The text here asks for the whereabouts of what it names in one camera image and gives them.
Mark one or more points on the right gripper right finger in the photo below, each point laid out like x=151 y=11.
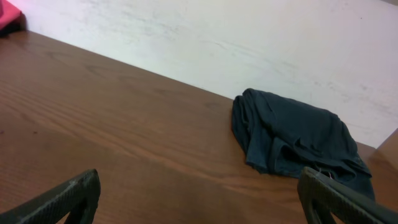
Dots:
x=323 y=198

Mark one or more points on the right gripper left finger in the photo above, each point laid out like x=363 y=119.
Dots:
x=76 y=199

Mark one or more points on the dark navy folded garment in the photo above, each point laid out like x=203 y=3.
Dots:
x=281 y=136

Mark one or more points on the red garment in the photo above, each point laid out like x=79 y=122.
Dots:
x=10 y=17

